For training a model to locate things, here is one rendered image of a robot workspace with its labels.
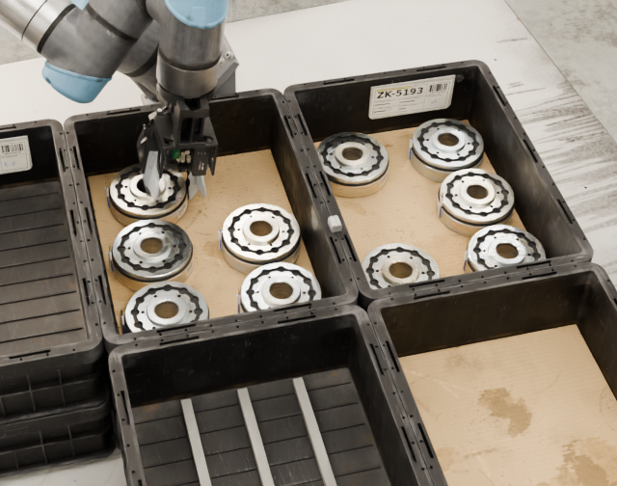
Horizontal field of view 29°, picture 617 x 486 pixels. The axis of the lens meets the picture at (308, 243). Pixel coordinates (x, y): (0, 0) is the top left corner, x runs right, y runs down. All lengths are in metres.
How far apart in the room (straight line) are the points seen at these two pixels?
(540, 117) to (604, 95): 1.22
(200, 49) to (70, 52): 0.17
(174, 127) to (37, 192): 0.28
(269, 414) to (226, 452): 0.07
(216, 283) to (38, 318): 0.23
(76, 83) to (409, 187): 0.49
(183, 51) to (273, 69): 0.66
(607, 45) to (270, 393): 2.16
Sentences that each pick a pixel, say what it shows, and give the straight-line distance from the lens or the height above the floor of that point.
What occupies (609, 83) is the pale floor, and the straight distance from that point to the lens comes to 3.30.
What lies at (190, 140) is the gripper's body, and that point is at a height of 1.00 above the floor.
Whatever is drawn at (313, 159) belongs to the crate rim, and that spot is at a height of 0.93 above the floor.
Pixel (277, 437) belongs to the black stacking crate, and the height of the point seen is 0.83.
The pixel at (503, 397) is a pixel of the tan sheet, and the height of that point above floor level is 0.83.
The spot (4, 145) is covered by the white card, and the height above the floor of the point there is 0.91.
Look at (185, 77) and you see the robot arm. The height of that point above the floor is 1.08.
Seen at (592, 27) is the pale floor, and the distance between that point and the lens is 3.48.
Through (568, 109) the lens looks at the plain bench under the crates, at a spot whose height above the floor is 0.70.
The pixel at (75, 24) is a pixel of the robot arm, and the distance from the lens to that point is 1.51.
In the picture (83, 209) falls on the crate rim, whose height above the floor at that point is 0.93.
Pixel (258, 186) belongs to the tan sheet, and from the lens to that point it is 1.68.
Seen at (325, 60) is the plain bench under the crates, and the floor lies 0.70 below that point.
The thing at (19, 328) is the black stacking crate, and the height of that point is 0.83.
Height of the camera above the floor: 2.00
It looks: 47 degrees down
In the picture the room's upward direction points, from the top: 3 degrees clockwise
